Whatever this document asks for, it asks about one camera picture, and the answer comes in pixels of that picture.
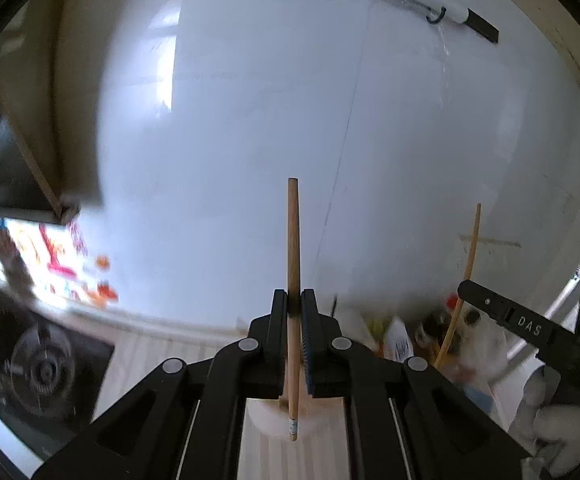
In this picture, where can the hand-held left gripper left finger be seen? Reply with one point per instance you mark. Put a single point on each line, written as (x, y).
(280, 355)

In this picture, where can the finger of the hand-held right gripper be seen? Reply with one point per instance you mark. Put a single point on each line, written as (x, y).
(515, 316)

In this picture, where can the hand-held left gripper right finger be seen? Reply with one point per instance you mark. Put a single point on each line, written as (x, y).
(306, 355)

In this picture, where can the white round dish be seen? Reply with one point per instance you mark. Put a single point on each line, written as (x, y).
(270, 417)

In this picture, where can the light wooden chopstick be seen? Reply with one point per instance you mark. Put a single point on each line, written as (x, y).
(293, 240)
(471, 250)

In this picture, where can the person's right hand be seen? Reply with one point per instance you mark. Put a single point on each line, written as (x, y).
(565, 430)

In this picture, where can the metal pole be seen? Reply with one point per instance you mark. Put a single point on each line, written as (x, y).
(560, 300)

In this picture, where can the white plastic bag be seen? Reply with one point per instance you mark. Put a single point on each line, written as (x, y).
(485, 345)

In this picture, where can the dark bottle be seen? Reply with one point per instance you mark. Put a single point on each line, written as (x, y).
(432, 322)

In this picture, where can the white labelled packet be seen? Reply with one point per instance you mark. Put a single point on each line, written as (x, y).
(401, 342)

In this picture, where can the striped cat printed mat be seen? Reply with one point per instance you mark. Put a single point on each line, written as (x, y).
(169, 345)

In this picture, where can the black gas stove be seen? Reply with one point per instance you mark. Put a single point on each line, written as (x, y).
(44, 370)

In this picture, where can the black hook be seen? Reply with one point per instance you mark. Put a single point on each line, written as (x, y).
(437, 17)

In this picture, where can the colourful fruit wall poster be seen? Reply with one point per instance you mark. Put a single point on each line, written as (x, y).
(59, 260)

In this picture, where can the white wall rail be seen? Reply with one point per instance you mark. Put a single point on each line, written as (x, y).
(455, 14)

